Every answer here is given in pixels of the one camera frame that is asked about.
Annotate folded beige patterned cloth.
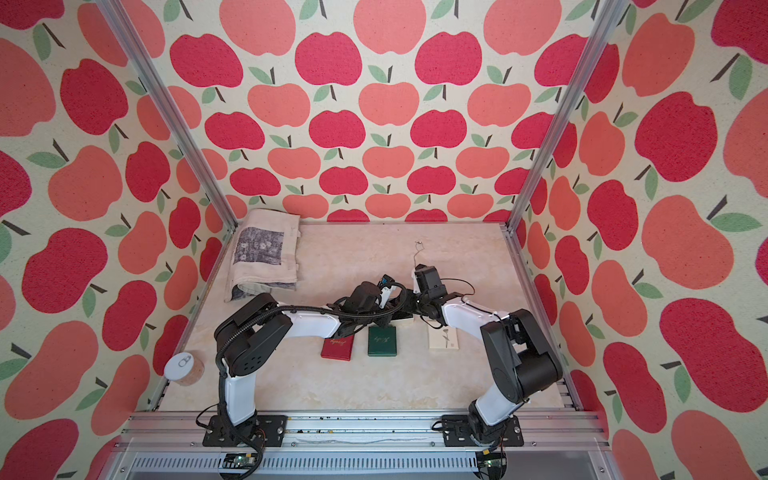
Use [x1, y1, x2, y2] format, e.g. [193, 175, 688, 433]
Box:
[225, 209, 301, 302]

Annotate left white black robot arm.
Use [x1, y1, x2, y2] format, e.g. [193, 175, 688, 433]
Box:
[214, 276, 415, 427]

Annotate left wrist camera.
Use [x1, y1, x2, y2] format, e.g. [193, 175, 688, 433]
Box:
[378, 274, 397, 304]

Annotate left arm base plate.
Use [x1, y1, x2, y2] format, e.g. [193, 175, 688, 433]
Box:
[196, 415, 288, 448]

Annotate right aluminium frame post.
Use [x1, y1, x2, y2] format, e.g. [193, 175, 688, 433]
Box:
[506, 0, 629, 234]

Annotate aluminium frame post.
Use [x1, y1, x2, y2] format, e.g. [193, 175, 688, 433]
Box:
[96, 1, 238, 232]
[506, 0, 629, 234]

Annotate white round object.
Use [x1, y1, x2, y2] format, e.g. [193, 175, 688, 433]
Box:
[164, 352, 204, 387]

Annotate green jewelry box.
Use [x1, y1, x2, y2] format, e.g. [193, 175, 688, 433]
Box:
[367, 325, 398, 358]

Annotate red jewelry box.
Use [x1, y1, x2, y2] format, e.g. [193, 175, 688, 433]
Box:
[320, 336, 354, 361]

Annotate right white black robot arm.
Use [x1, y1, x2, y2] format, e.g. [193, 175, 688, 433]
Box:
[414, 264, 563, 446]

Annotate cream lift-off box lid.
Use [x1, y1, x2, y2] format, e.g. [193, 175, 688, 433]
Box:
[428, 327, 459, 350]

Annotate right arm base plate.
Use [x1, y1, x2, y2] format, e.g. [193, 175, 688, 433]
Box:
[432, 415, 525, 449]

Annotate left aluminium frame post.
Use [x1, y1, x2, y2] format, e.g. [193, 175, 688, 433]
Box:
[96, 1, 238, 232]

